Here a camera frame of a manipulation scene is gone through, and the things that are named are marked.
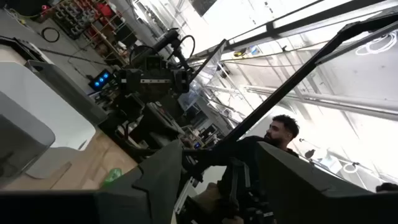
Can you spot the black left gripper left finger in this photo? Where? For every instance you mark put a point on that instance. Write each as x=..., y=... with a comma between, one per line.
x=155, y=186

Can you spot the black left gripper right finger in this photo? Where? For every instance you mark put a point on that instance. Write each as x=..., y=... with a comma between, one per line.
x=304, y=193

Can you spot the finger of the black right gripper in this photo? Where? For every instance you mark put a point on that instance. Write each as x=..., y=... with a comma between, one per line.
x=129, y=81
x=181, y=81

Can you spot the green travel bottle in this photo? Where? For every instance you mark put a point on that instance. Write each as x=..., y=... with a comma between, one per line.
x=112, y=176

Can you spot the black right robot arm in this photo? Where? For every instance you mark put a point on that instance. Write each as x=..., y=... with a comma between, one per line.
x=168, y=39

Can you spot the device with blue lights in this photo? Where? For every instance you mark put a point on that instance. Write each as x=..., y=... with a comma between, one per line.
x=100, y=80

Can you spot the dark grey plastic bin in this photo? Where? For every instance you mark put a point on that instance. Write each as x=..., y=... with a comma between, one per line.
x=71, y=90

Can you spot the storage shelf with parts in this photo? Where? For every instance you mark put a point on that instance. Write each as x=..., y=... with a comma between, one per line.
x=96, y=25

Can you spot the person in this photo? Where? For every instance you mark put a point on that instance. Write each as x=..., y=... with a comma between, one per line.
x=281, y=130

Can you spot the white plastic bin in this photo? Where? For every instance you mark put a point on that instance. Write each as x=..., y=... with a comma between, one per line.
x=46, y=102

